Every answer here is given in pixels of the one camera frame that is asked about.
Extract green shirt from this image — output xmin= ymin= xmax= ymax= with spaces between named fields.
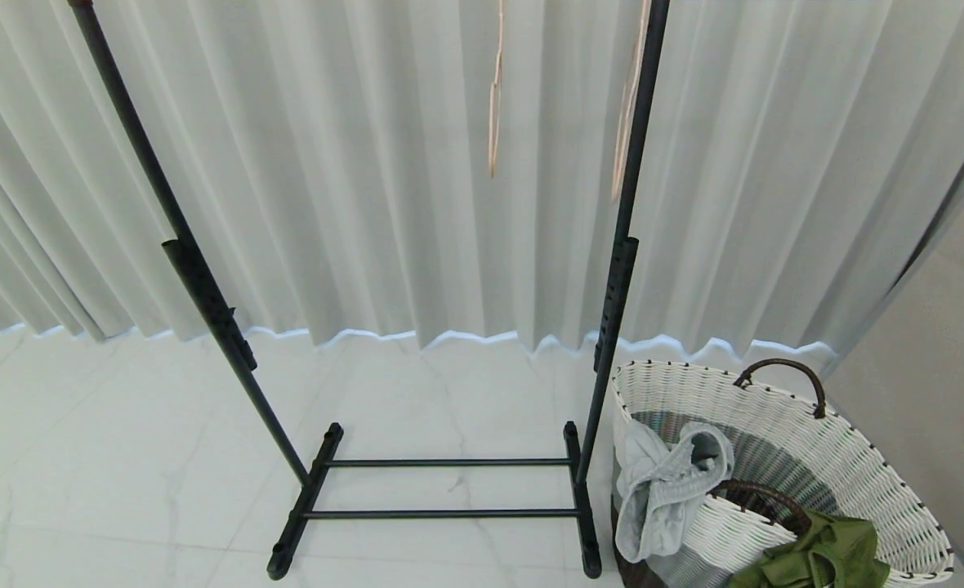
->
xmin=730 ymin=510 xmax=891 ymax=588

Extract white curtain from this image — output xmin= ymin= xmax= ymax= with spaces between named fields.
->
xmin=0 ymin=0 xmax=964 ymax=364

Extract pink clothes hanger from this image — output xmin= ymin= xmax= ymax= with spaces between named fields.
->
xmin=610 ymin=0 xmax=653 ymax=203
xmin=488 ymin=0 xmax=506 ymax=178

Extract black clothes rack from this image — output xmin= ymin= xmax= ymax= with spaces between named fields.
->
xmin=68 ymin=0 xmax=671 ymax=581

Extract pale grey shorts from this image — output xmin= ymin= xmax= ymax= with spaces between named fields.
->
xmin=615 ymin=421 xmax=734 ymax=564

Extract white laundry basket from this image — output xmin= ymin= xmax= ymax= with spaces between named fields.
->
xmin=610 ymin=358 xmax=955 ymax=588

